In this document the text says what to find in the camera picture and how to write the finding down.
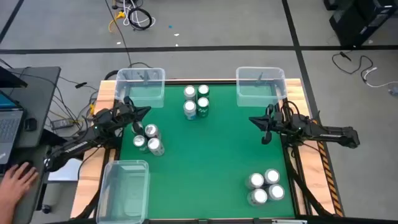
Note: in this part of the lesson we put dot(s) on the clear plastic bin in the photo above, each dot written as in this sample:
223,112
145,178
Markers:
124,193
258,93
140,93

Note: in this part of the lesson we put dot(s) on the black equipment cases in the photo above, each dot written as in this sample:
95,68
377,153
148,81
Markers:
357,25

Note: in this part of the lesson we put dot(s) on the black desk caster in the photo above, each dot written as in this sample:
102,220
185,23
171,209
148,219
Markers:
46,208

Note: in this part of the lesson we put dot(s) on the white paper sheet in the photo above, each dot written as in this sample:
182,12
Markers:
66,171

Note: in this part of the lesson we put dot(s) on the dark grey desk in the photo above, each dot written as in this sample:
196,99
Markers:
40,93

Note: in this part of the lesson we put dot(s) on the green table mat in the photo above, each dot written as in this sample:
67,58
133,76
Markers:
211,161

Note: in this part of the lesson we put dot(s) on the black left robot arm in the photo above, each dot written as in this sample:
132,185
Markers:
74,146

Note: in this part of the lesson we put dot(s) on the black table frame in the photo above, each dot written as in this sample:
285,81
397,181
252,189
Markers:
202,82

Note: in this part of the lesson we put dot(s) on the yellow black hazard tape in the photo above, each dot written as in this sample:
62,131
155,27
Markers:
329,177

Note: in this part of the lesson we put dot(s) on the person's hand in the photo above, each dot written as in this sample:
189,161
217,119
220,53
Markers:
15,186

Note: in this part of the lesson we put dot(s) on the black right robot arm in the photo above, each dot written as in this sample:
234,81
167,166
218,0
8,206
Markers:
329,134

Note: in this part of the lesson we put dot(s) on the grey laptop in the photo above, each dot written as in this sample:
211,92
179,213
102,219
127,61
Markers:
9,127

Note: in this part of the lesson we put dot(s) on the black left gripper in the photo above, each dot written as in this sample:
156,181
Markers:
129,113

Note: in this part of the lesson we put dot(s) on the person's forearm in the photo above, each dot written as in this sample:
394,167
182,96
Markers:
4,214

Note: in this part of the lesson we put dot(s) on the black monitor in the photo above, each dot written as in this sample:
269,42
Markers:
9,81

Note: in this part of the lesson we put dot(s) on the black power adapter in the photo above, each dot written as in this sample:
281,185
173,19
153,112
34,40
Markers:
61,124

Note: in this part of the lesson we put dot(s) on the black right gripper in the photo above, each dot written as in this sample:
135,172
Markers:
273,124

